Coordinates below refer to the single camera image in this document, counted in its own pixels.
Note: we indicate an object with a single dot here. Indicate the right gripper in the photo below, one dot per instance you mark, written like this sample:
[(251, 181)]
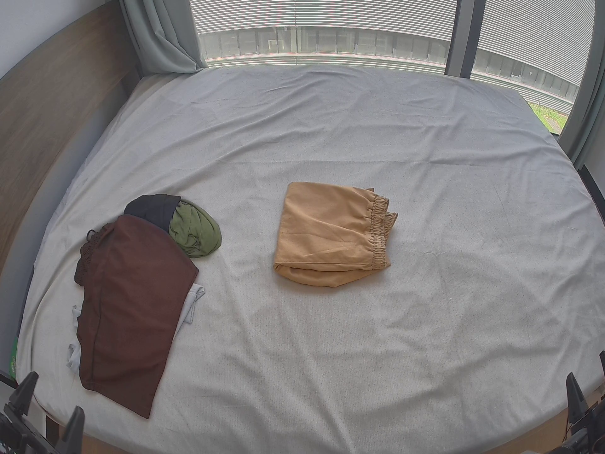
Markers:
[(591, 435)]

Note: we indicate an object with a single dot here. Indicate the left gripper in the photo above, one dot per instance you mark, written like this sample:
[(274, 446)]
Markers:
[(23, 435)]

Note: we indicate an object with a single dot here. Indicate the tan shorts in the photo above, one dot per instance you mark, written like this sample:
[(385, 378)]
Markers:
[(326, 234)]

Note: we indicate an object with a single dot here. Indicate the bed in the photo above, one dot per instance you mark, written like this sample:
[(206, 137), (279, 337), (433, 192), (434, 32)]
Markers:
[(331, 126)]

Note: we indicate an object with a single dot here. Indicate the brown garment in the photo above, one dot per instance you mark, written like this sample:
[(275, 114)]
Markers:
[(132, 310)]

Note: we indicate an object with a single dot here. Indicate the white garment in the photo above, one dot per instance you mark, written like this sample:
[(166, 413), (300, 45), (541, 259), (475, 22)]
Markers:
[(191, 305)]

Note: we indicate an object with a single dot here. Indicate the black garment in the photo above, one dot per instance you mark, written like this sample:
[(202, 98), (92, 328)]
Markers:
[(151, 208)]

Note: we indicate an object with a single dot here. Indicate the green garment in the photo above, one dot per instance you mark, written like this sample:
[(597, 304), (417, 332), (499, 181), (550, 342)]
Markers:
[(196, 227)]

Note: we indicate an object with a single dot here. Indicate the grey-green curtain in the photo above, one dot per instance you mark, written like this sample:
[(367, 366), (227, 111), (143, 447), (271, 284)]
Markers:
[(593, 126), (151, 26)]

